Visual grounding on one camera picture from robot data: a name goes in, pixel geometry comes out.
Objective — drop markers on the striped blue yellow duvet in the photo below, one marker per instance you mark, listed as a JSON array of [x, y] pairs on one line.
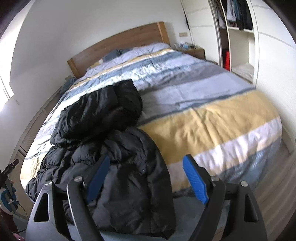
[[190, 106]]

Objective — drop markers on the hanging clothes in wardrobe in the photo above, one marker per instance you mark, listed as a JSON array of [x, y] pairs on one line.
[[233, 13]]

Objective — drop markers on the white wardrobe with shelves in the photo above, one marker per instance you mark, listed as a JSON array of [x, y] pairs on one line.
[[261, 55]]

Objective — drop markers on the wooden headboard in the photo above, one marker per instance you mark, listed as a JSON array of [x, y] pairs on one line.
[[136, 37]]

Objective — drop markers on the wall socket plate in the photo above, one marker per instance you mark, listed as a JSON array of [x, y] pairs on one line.
[[183, 34]]

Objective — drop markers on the wooden nightstand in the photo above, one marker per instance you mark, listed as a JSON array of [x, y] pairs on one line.
[[195, 52]]

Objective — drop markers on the red item on shelf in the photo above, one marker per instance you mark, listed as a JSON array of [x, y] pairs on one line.
[[226, 59]]

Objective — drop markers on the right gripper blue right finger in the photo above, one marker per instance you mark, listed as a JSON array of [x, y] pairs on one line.
[[199, 179]]

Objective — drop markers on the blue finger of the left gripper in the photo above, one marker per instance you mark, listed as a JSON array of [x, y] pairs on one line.
[[10, 167]]

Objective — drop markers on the dark blue pillow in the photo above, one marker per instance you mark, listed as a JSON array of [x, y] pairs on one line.
[[114, 54]]

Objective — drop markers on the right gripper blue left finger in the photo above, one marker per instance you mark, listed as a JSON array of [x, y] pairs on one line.
[[95, 178]]

